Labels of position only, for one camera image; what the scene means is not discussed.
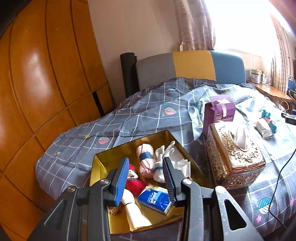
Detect red santa sock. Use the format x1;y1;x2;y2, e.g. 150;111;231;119
125;164;146;196

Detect blue Tempo tissue pack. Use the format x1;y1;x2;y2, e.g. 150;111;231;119
137;184;173;215

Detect white work gloves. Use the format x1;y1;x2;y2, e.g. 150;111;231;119
153;141;176;183

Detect pink sock bundle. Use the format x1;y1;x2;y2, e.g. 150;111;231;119
137;143;156;179

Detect cream towel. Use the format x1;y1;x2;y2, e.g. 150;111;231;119
121;189;152;232

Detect pink satin scrunchie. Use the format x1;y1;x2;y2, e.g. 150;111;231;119
107;203;122;215

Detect white plastic packet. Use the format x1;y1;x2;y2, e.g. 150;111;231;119
254;118;273;138

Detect blue plush doll pink dress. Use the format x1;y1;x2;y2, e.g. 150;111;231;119
261;109;277;133

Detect gold tin box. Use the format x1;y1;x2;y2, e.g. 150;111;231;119
90;130;213;235

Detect grey checked bed quilt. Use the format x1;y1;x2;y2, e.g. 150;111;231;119
35;78;295;240

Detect ornate gold tissue box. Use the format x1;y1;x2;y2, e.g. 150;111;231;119
206;121;266;190

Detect purple cardboard box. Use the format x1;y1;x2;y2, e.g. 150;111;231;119
202;95;236;137

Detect black rolled mat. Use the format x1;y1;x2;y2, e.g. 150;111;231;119
120;52;139;98

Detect grey yellow blue headboard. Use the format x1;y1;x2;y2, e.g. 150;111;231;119
135;50;246;90

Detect wooden wardrobe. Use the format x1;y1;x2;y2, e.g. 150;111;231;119
1;1;114;240

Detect wooden desk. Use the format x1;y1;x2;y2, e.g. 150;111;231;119
247;81;292;111

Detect pink patterned curtain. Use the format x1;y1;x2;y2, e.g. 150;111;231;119
175;0;216;51

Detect blue folding chair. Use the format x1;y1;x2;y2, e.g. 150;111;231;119
287;75;296;99

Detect black cable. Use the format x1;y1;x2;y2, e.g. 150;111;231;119
269;148;296;229

